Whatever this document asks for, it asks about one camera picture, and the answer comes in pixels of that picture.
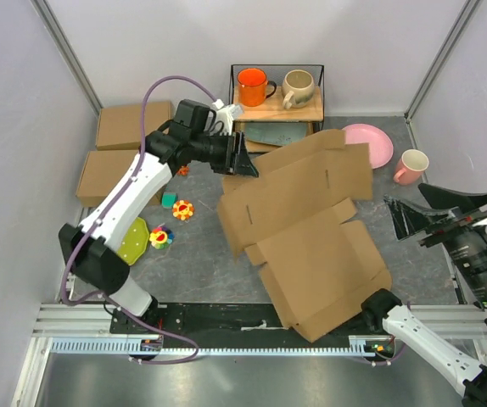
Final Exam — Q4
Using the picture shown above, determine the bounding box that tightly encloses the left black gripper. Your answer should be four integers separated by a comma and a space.
190, 130, 259, 178

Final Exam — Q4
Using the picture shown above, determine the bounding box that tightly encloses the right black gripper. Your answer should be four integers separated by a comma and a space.
383, 180, 487, 305

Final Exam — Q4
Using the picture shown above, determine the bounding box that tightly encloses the cardboard box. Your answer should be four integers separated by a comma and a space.
217, 130, 392, 342
95, 101, 173, 150
75, 148, 169, 209

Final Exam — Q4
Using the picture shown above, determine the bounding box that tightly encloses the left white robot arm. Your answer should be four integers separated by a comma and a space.
59, 99, 259, 333

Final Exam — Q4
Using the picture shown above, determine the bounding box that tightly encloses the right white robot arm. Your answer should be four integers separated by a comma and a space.
360, 183, 487, 406

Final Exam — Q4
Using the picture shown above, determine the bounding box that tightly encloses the teal rectangular dish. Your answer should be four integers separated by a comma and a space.
243, 122, 308, 147

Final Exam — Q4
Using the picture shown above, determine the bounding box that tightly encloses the pink mug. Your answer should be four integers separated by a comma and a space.
393, 149, 429, 185

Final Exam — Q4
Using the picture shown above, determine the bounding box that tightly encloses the orange enamel mug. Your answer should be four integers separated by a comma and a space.
237, 68, 277, 107

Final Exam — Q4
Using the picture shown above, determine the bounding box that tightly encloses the pink round plate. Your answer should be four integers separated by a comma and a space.
343, 124, 394, 169

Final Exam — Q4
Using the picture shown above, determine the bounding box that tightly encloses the teal small sponge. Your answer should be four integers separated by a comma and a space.
161, 192, 178, 209

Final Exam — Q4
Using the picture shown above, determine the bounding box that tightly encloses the beige ceramic mug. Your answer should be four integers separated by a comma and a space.
282, 70, 316, 109

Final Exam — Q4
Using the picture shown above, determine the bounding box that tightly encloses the rainbow flower plush front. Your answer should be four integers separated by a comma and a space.
149, 226, 174, 250

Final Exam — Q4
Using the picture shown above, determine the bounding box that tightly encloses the green dotted plate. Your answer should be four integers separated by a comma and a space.
117, 217, 149, 265

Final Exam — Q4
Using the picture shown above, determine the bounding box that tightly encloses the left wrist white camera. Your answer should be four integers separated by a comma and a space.
210, 99, 244, 134

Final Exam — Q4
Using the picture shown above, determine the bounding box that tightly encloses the rainbow flower plush keychain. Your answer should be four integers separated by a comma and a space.
178, 166, 189, 176

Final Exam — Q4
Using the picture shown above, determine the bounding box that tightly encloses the black wire wooden shelf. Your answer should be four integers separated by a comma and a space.
229, 64, 325, 153

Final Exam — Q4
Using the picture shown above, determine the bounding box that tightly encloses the orange flower plush keychain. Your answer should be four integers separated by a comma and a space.
172, 199, 194, 220

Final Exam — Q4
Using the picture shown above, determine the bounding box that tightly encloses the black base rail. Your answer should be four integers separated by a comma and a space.
109, 302, 388, 338

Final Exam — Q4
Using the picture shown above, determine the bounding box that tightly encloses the grey slotted cable duct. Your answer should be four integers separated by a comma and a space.
50, 337, 377, 357

